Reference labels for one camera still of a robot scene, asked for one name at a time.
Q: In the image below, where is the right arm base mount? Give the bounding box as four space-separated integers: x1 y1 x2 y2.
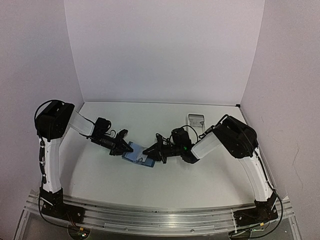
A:
233 196 279 227

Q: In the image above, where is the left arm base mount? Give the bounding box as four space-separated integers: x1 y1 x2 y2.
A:
40 189 85 224

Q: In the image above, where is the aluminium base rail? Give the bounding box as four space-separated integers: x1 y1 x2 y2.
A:
14 191 301 240

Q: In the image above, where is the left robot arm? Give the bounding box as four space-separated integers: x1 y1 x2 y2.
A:
34 99 134 194

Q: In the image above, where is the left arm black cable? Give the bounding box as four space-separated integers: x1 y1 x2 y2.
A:
33 99 58 141

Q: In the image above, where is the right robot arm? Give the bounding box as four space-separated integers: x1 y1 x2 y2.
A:
143 114 279 205

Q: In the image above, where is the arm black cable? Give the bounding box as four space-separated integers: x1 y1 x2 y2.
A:
231 194 288 237
33 99 58 141

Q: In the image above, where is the white plastic tray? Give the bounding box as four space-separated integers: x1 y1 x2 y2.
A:
186 113 206 143

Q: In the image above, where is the silver credit card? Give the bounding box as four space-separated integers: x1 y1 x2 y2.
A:
127 142 148 163

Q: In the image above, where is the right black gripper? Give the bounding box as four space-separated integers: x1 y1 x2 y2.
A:
143 139 183 164

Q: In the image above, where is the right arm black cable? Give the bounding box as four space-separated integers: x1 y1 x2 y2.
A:
231 194 288 237

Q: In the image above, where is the blue card holder wallet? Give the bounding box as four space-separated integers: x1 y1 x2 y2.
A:
122 141 155 168

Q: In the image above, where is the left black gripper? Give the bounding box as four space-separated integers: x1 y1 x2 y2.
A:
90 135 132 157

